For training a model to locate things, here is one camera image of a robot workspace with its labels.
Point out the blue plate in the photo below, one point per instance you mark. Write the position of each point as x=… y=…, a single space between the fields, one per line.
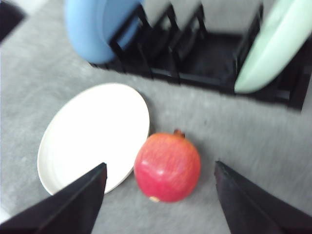
x=92 y=24

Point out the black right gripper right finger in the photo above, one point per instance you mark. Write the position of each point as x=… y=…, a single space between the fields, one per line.
x=252 y=209

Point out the green plate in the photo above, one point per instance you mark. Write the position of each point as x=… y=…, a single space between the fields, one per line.
x=282 y=36

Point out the black dish rack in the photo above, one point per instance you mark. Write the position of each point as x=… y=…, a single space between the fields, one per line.
x=192 y=56

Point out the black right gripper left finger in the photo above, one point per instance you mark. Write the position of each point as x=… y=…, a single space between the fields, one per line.
x=72 y=209

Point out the red pomegranate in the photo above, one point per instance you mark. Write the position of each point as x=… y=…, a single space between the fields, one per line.
x=167 y=167

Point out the white plate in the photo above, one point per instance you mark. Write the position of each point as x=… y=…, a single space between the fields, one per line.
x=100 y=125

